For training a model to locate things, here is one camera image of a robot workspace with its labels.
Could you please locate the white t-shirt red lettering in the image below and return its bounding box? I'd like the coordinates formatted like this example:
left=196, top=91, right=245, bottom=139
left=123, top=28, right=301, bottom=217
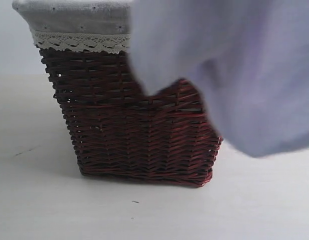
left=128, top=0, right=309, bottom=158

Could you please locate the dark red wicker basket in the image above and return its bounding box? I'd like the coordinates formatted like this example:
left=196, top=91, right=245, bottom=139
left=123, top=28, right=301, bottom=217
left=39, top=48, right=223, bottom=188

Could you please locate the grey lace-trimmed basket liner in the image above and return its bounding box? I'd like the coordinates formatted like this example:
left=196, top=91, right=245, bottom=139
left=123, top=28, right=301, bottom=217
left=12, top=0, right=132, bottom=54

